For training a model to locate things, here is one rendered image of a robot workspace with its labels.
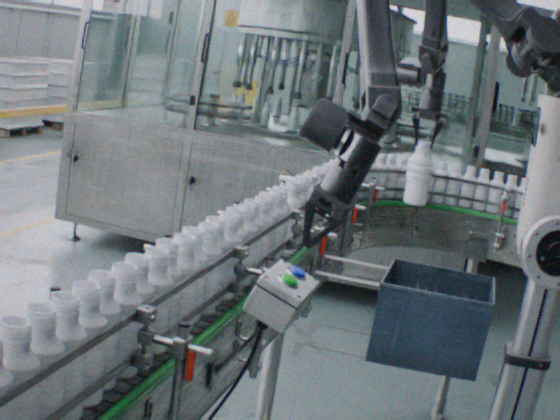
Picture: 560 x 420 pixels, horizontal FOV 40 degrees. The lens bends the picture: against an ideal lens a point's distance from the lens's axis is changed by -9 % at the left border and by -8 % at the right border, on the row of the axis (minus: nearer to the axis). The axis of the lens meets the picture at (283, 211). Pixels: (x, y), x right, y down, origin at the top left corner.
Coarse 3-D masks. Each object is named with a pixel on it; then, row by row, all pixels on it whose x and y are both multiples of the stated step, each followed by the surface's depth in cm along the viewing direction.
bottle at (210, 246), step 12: (204, 228) 144; (216, 228) 145; (204, 240) 144; (216, 240) 145; (204, 252) 143; (216, 252) 144; (204, 276) 144; (216, 276) 146; (204, 288) 145; (216, 288) 147; (204, 300) 145; (204, 312) 146
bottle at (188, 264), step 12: (180, 240) 132; (192, 240) 133; (180, 252) 133; (192, 252) 134; (180, 264) 132; (192, 264) 133; (192, 288) 134; (180, 300) 133; (192, 300) 135; (180, 312) 134; (192, 324) 136
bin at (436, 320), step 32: (384, 288) 209; (416, 288) 238; (448, 288) 236; (480, 288) 233; (384, 320) 210; (416, 320) 208; (448, 320) 206; (480, 320) 204; (384, 352) 212; (416, 352) 209; (448, 352) 207; (480, 352) 205
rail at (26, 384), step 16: (304, 208) 208; (256, 240) 167; (288, 240) 197; (224, 256) 146; (176, 288) 124; (224, 288) 150; (208, 304) 142; (128, 320) 107; (96, 336) 97; (80, 352) 93; (48, 368) 85; (16, 384) 79; (32, 384) 81; (96, 384) 99; (0, 400) 75; (80, 400) 95; (48, 416) 87
